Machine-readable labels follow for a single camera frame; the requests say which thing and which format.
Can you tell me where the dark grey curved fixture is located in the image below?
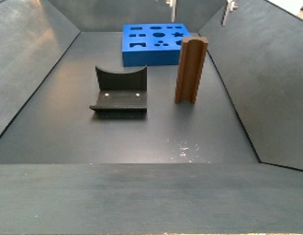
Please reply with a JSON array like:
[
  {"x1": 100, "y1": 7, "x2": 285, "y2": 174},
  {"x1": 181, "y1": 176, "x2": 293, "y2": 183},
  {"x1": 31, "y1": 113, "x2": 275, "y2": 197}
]
[{"x1": 90, "y1": 67, "x2": 147, "y2": 112}]

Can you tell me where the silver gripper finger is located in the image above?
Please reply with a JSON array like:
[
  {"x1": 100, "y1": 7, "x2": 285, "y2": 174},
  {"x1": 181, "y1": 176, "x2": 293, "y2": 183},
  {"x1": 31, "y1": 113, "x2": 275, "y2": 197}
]
[
  {"x1": 222, "y1": 0, "x2": 239, "y2": 26},
  {"x1": 166, "y1": 0, "x2": 178, "y2": 22}
]

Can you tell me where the brown arch block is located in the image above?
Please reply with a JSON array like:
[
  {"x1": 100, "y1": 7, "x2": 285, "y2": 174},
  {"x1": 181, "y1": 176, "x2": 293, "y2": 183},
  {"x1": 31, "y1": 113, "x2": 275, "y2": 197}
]
[{"x1": 175, "y1": 37, "x2": 209, "y2": 103}]

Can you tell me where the blue foam shape-sorter block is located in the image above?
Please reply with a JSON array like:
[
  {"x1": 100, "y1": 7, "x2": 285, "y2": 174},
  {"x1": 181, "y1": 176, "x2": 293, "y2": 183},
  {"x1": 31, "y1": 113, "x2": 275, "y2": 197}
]
[{"x1": 123, "y1": 23, "x2": 190, "y2": 67}]

